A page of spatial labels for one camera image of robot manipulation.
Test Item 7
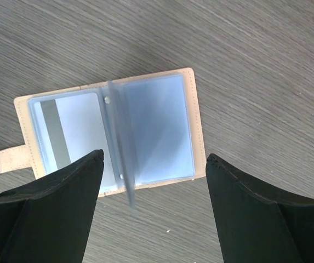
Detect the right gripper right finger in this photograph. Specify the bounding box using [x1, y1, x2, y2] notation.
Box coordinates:
[205, 154, 314, 262]

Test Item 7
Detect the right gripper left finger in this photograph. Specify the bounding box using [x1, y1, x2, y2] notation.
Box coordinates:
[0, 150, 104, 262]

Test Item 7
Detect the beige leather card holder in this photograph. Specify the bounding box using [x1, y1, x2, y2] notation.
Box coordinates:
[0, 68, 206, 201]

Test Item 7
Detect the white striped credit card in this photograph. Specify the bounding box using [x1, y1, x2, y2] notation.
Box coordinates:
[28, 92, 118, 193]

